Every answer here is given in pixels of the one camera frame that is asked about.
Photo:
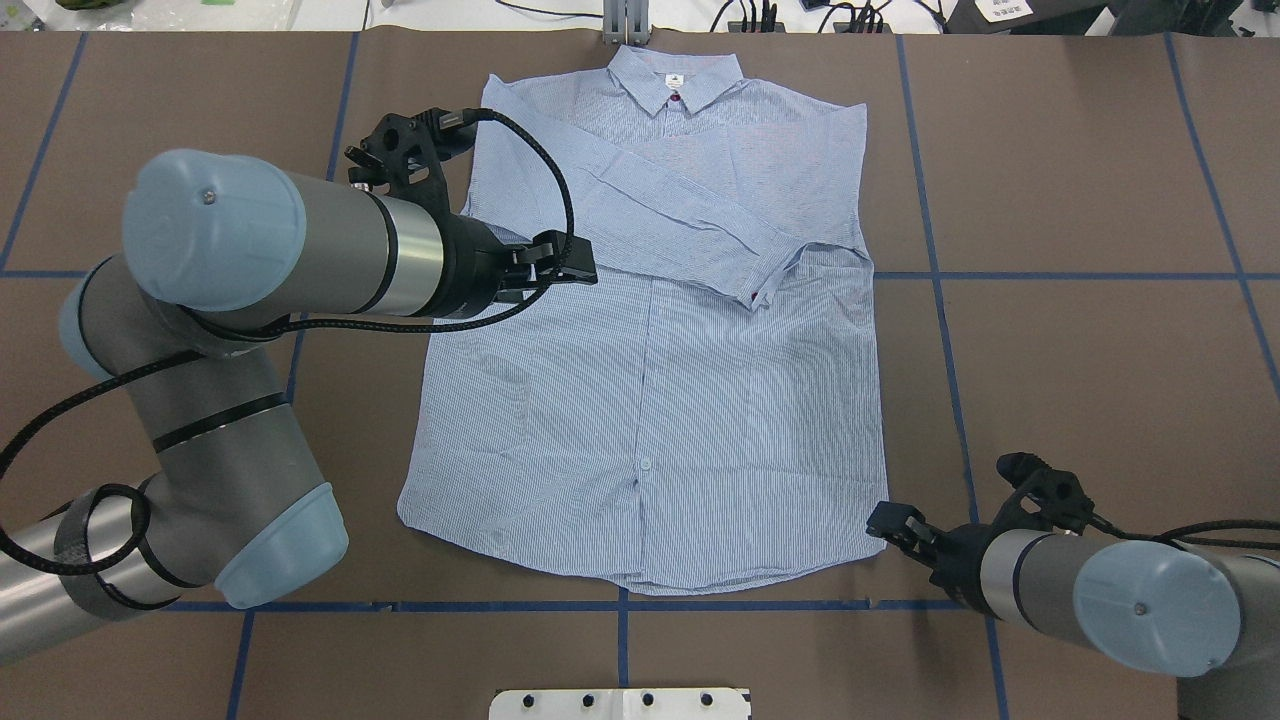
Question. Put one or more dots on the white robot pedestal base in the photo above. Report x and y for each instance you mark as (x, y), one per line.
(623, 703)

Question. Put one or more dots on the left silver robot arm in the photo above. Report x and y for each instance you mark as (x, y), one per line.
(224, 254)

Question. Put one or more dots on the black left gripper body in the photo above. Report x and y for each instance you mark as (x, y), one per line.
(468, 266)

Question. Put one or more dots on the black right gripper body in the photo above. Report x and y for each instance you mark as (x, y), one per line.
(958, 556)

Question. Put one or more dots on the light blue striped shirt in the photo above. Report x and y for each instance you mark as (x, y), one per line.
(707, 416)

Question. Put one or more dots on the aluminium frame post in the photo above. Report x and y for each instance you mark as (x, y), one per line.
(626, 22)

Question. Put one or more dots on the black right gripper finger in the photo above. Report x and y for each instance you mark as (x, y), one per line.
(905, 527)

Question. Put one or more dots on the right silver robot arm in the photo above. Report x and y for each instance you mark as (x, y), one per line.
(1209, 621)

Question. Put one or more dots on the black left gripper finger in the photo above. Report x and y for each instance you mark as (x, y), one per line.
(552, 257)

